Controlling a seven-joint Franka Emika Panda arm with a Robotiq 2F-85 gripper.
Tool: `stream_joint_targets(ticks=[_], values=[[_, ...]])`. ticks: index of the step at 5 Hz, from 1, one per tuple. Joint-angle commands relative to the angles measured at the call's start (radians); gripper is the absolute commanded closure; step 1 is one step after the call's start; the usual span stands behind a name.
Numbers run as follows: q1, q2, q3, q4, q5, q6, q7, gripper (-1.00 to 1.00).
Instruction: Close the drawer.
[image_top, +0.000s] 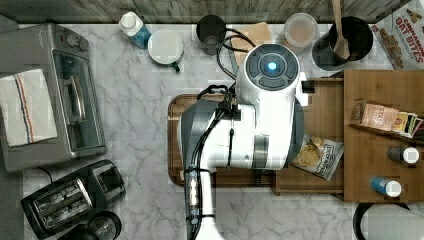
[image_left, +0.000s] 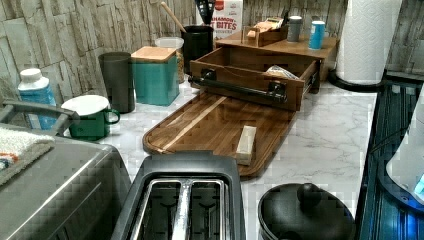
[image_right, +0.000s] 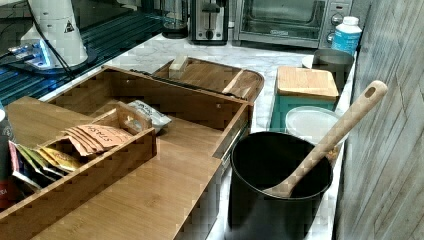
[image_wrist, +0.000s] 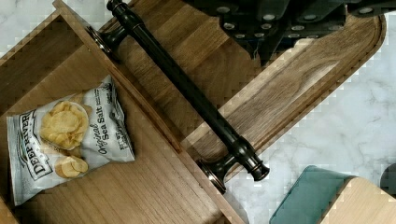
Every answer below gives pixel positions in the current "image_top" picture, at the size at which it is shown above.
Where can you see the grey shaker white cap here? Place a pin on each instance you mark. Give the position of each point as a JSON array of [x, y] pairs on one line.
[[409, 155]]

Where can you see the wooden drawer cabinet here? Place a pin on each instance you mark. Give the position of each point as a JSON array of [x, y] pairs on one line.
[[365, 150]]

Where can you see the dark grey tumbler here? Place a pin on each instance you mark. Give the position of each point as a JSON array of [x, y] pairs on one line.
[[211, 31]]

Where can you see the black utensil holder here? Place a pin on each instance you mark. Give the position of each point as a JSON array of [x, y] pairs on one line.
[[359, 41]]

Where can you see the chips bag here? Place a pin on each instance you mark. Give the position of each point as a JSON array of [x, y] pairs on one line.
[[319, 156]]

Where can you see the blue shaker white cap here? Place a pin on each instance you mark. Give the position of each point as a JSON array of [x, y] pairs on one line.
[[386, 186]]

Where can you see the wooden spoon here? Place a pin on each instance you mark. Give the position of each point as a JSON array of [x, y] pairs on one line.
[[341, 47]]

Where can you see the wooden tea bag tray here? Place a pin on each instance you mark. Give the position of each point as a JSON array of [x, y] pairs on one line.
[[387, 120]]

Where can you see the silver toaster oven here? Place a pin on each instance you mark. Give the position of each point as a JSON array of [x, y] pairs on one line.
[[63, 55]]

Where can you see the wooden cutting board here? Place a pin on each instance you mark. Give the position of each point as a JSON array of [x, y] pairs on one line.
[[222, 178]]

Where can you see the black two-slot toaster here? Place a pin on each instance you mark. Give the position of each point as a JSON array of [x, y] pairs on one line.
[[73, 198]]

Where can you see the blue bottle white cap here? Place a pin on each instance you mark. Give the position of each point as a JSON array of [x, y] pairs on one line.
[[135, 29]]

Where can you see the cinnamon oat bites box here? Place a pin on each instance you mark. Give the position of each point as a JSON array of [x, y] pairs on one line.
[[401, 36]]

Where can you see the black round lidded pot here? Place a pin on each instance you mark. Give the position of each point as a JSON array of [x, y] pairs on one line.
[[105, 225]]

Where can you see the white paper towel roll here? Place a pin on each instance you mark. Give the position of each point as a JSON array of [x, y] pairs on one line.
[[372, 221]]

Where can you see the white striped kitchen towel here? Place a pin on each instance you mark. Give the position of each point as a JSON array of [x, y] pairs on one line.
[[26, 108]]

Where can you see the wooden drawer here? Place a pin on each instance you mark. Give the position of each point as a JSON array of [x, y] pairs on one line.
[[323, 117]]

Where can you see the green mug white lid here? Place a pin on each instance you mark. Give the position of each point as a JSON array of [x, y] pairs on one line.
[[165, 47]]

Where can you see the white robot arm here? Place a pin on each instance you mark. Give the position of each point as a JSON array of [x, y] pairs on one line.
[[257, 123]]

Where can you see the clear plastic lidded jar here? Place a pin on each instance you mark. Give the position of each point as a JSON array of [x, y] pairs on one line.
[[300, 30]]

